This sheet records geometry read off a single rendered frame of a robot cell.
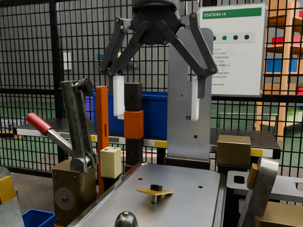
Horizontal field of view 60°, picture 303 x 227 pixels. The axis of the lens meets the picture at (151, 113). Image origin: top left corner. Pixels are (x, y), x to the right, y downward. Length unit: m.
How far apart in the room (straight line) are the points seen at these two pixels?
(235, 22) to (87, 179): 0.71
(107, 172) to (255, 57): 0.63
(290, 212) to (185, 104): 0.39
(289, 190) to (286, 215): 0.20
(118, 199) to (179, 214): 0.12
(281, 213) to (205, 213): 0.12
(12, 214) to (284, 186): 0.49
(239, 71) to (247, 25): 0.15
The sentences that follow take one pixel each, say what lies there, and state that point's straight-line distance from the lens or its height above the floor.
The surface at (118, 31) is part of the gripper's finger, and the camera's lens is 0.46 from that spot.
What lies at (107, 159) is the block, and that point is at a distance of 0.58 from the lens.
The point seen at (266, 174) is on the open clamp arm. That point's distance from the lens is 0.37.
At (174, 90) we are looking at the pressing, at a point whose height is 1.18.
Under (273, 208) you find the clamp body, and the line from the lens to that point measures 0.42.
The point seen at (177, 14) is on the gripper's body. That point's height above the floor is 1.32.
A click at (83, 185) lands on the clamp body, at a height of 1.02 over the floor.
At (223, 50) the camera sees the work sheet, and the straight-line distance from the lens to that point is 0.97.
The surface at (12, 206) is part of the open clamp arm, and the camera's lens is 0.41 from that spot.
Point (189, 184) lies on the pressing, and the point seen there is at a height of 1.00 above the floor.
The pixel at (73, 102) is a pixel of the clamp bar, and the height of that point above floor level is 1.18.
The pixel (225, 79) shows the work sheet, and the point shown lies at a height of 1.20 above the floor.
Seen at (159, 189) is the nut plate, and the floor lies 1.02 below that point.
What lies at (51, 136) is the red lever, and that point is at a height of 1.11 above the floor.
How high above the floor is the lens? 1.23
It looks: 9 degrees down
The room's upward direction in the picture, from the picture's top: straight up
